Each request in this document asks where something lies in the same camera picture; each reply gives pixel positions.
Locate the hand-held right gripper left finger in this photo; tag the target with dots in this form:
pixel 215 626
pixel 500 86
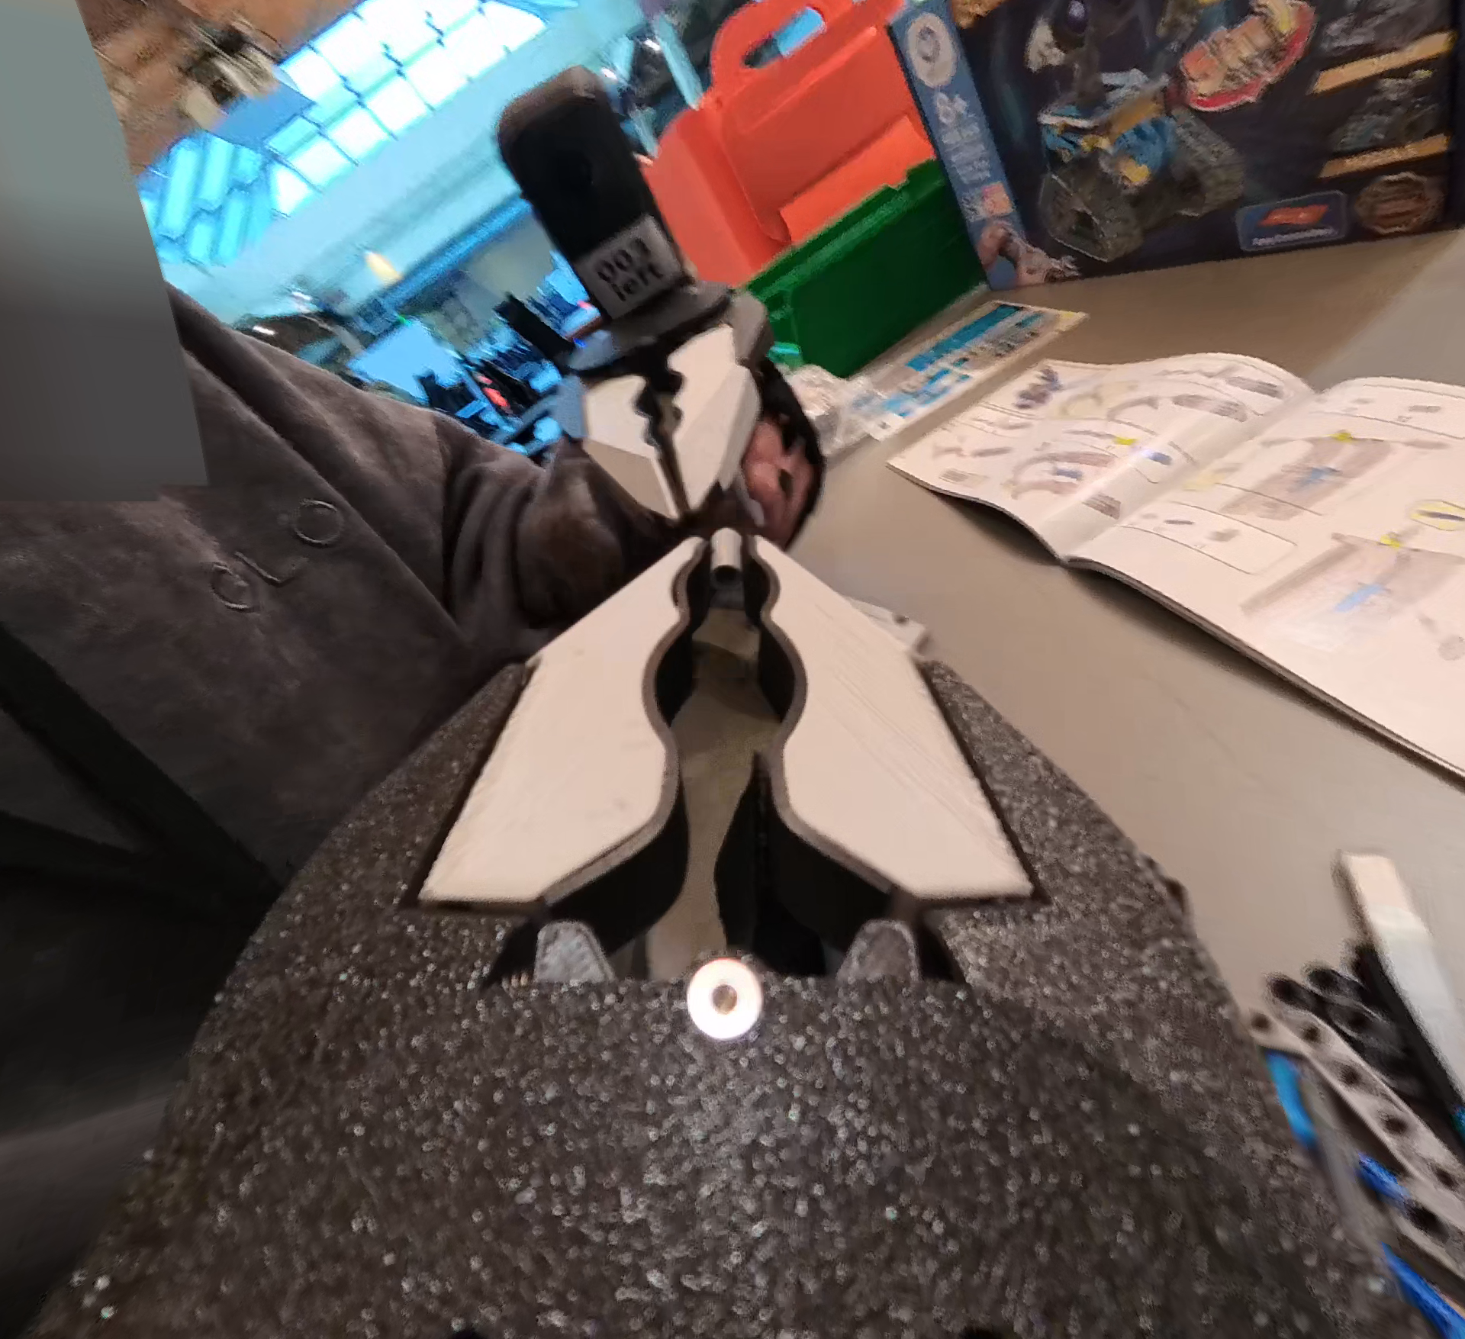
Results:
pixel 561 780

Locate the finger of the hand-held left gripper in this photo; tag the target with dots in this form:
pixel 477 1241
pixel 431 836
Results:
pixel 617 425
pixel 719 412

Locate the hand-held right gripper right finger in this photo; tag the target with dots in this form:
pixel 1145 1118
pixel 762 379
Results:
pixel 891 780

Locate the grey tube connector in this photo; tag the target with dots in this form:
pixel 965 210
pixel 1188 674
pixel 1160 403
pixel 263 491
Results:
pixel 728 556

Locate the pile of blue yellow pieces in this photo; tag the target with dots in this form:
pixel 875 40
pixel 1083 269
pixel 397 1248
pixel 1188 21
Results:
pixel 1375 1110

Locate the person's left hand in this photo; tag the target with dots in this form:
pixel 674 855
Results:
pixel 776 492

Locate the small clear plastic bag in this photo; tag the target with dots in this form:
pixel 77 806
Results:
pixel 842 408

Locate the green plastic bin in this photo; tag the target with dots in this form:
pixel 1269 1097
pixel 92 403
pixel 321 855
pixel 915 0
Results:
pixel 881 274

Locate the orange carry case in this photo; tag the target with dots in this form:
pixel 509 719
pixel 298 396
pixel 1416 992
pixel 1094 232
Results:
pixel 801 128

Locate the sticker sheet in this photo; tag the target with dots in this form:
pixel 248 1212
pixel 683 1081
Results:
pixel 971 356

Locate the building instruction booklet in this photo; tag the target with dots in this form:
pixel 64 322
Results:
pixel 1258 516

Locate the toy robot product box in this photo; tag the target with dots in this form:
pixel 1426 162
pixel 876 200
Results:
pixel 1203 104

